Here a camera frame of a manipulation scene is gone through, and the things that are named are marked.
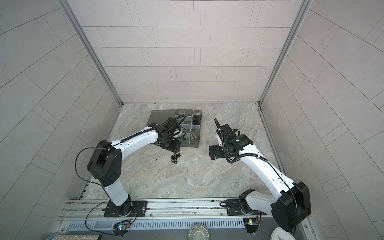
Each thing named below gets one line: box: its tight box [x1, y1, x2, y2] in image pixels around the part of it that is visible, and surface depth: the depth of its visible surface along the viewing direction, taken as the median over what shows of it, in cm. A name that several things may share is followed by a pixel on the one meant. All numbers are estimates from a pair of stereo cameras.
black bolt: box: [192, 115, 201, 125], surface depth 107 cm
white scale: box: [270, 227, 296, 240], surface depth 63 cm
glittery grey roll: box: [46, 234, 103, 240], surface depth 62 cm
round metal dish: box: [187, 223, 211, 240], surface depth 66 cm
